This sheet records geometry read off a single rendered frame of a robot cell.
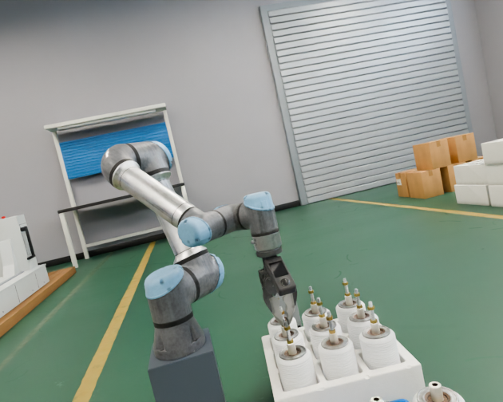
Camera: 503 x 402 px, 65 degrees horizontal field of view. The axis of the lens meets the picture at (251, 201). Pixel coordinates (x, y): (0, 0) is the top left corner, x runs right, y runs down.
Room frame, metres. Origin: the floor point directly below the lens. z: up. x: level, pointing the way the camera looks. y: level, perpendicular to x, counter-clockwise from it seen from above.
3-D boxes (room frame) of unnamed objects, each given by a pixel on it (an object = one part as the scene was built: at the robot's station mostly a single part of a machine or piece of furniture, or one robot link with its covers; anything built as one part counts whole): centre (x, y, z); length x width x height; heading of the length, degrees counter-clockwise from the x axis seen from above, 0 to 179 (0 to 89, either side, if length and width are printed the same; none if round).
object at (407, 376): (1.15, -0.13, 0.09); 0.39 x 0.39 x 0.18; 2
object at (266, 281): (1.05, -0.02, 0.48); 0.09 x 0.08 x 0.12; 9
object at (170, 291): (1.12, 0.29, 0.47); 0.13 x 0.12 x 0.14; 142
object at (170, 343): (1.12, 0.30, 0.35); 0.15 x 0.15 x 0.10
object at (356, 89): (6.42, -2.33, 1.55); 3.20 x 0.12 x 3.10; 99
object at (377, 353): (1.04, -0.26, 0.16); 0.10 x 0.10 x 0.18
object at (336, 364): (1.03, -0.14, 0.16); 0.10 x 0.10 x 0.18
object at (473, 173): (3.53, -2.16, 0.27); 0.39 x 0.39 x 0.18; 12
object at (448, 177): (4.54, -2.31, 0.15); 0.30 x 0.24 x 0.30; 10
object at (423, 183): (4.48, -1.99, 0.15); 0.30 x 0.24 x 0.30; 8
